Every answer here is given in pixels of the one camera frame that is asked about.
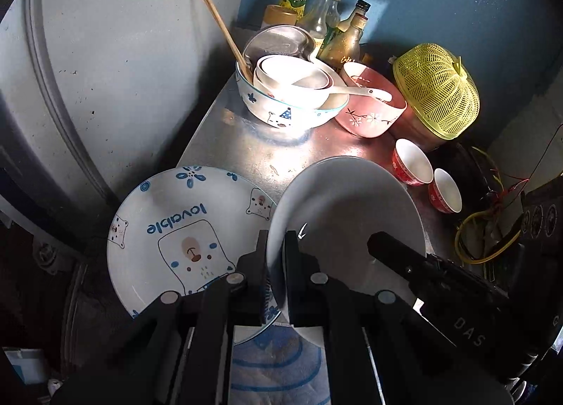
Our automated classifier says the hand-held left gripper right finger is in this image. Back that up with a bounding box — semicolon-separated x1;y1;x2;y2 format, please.
284;229;445;405

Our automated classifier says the bear print plate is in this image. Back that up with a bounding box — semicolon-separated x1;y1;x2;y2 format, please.
107;165;282;346

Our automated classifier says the gold cap glass bottle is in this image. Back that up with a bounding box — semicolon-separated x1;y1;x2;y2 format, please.
328;0;344;30

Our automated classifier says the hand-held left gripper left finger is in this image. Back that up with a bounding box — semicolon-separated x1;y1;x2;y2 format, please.
123;229;271;405

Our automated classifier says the blue ringed plate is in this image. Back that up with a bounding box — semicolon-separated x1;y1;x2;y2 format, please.
228;325;327;405

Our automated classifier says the red patterned cup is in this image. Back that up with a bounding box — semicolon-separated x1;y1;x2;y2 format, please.
429;168;463;213
392;138;434;187

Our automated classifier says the black cap glass bottle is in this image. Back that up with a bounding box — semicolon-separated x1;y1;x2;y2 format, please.
339;0;373;37

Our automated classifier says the yellow plastic basket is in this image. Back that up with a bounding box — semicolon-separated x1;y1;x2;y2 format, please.
393;43;481;141

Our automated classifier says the yellow hose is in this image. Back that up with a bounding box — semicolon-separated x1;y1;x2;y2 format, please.
454;209;525;266

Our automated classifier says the plain white plate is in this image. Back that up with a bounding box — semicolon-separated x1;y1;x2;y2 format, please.
266;156;427;346

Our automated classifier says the clear green cap bottle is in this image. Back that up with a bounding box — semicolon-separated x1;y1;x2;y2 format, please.
299;0;337;44

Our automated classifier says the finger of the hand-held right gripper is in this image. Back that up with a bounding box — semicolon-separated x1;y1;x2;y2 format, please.
367;231;434;300

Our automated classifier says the pink floral bowl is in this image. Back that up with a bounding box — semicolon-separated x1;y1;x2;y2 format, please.
334;61;407;139

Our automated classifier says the large bear print bowl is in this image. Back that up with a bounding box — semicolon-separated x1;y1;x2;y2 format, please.
235;56;350;130

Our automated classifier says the stainless steel plate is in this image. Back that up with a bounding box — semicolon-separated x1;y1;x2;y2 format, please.
243;25;317;69

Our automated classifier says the wooden chopstick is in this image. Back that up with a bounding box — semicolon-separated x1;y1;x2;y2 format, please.
198;0;252;81
201;0;256;79

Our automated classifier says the yellow lid jar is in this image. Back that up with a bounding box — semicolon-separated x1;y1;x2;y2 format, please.
261;4;301;30

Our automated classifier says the white ceramic spoon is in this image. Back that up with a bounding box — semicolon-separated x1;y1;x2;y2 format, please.
292;79;393;102

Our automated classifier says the small white bowl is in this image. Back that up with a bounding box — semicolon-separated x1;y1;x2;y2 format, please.
259;58;330;90
254;56;336;102

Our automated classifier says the oily glass bottle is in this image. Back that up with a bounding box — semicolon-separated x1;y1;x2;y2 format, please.
317;14;369;72

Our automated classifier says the red wire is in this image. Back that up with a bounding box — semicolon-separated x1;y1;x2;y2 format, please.
492;154;543;195

